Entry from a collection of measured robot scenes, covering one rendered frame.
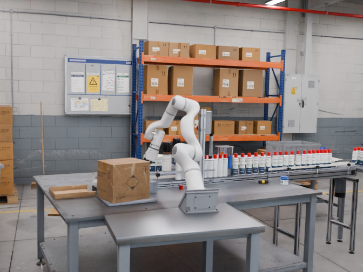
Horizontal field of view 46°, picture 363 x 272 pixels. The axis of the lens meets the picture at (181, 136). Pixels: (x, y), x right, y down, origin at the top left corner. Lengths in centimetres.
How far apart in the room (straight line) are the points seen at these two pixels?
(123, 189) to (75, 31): 528
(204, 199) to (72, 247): 90
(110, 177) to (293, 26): 701
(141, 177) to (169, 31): 551
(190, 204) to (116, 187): 53
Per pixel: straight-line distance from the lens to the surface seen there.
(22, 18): 797
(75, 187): 352
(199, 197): 283
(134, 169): 303
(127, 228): 253
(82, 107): 778
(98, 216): 279
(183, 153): 299
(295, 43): 938
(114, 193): 299
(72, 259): 287
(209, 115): 354
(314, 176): 449
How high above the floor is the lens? 160
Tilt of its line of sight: 5 degrees down
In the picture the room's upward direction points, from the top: 1 degrees clockwise
